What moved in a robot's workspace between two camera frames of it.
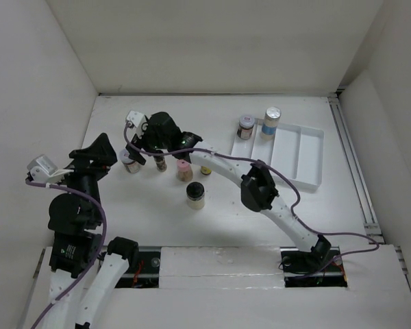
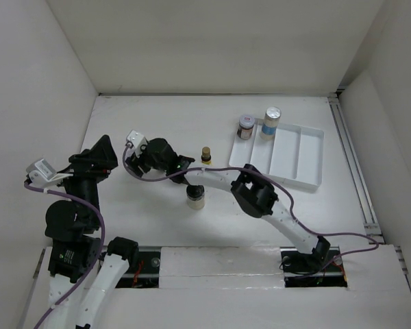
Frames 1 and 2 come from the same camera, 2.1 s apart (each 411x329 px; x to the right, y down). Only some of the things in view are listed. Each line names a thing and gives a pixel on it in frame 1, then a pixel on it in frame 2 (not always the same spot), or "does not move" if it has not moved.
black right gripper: x=140 y=139 → x=134 y=162
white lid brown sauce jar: x=245 y=127 does not move
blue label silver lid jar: x=270 y=123 does not move
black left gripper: x=103 y=153 does not move
